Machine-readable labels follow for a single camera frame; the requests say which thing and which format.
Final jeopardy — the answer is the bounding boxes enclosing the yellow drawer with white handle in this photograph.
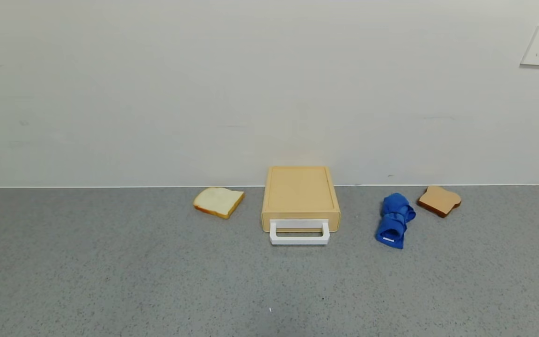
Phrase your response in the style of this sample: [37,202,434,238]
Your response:
[264,215,340,246]

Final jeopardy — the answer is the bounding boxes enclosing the yellow drawer cabinet housing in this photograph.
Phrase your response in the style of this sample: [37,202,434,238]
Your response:
[261,166,342,233]

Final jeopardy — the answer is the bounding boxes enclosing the white bread slice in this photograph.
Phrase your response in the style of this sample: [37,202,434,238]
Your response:
[192,186,245,219]

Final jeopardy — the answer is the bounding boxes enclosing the blue rolled cloth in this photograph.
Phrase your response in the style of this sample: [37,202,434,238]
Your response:
[375,192,416,249]

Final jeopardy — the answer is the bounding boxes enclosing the brown toast slice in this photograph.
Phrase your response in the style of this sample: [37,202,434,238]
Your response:
[417,185,462,218]

